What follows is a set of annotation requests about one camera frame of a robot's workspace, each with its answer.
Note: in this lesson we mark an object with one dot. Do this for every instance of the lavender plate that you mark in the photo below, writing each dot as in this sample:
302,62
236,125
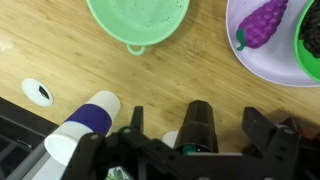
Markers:
273,63

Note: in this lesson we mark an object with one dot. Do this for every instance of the light green bowl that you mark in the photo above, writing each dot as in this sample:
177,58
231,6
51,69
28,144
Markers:
140,23

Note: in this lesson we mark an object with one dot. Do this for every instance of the purple toy grapes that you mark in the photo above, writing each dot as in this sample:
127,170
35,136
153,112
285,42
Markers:
263,23

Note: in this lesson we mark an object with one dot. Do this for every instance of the small white black dish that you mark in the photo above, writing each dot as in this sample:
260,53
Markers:
35,91

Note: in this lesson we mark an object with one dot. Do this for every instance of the white paper cup, purple band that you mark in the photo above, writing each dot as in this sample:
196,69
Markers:
90,118

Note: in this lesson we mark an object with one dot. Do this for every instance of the black cup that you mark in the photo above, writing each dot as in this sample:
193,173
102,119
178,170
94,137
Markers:
197,123

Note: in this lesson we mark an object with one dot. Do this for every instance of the bright green bowl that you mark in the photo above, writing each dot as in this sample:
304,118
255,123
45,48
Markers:
303,60

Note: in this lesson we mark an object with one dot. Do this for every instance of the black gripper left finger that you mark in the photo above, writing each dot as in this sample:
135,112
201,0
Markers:
100,153

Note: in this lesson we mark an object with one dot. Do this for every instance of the dark beans pile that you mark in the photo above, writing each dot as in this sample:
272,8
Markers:
313,30

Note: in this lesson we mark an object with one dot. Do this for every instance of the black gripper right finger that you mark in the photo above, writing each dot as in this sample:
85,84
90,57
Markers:
283,150

